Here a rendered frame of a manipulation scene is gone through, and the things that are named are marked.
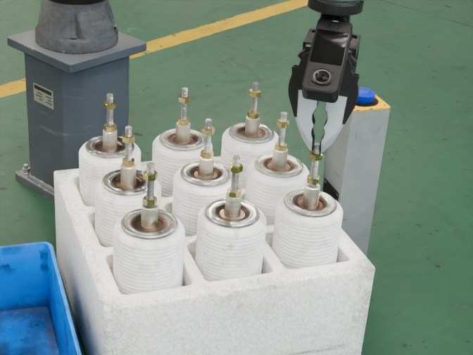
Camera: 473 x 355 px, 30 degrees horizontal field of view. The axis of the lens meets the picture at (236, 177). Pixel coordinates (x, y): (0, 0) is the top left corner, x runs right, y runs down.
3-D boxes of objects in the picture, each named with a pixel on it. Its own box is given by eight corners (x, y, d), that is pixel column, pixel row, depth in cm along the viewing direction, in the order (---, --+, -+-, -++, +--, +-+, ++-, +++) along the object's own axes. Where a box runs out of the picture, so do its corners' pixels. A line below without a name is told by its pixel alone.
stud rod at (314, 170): (308, 189, 125) (313, 141, 122) (315, 190, 125) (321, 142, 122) (307, 193, 124) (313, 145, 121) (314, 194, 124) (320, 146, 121)
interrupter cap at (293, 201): (345, 215, 124) (346, 210, 124) (297, 222, 121) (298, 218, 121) (321, 189, 130) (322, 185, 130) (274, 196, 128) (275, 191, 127)
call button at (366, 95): (345, 98, 145) (346, 87, 144) (367, 97, 147) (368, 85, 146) (356, 108, 142) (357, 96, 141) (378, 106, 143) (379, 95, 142)
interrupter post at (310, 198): (321, 208, 125) (324, 188, 124) (305, 210, 124) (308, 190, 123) (313, 200, 127) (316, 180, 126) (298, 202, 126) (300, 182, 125)
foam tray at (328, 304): (56, 262, 153) (53, 170, 144) (265, 233, 166) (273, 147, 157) (105, 416, 121) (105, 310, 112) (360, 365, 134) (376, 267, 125)
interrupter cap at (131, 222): (116, 214, 120) (116, 210, 120) (170, 209, 122) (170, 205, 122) (126, 244, 114) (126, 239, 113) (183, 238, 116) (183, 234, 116)
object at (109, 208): (115, 312, 130) (115, 206, 122) (84, 279, 137) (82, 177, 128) (170, 291, 135) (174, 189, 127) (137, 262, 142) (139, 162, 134)
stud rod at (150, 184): (155, 214, 117) (155, 163, 114) (148, 216, 117) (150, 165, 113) (150, 210, 118) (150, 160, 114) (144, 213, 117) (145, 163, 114)
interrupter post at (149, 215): (139, 222, 119) (139, 201, 117) (156, 220, 119) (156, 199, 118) (142, 232, 117) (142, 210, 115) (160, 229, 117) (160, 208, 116)
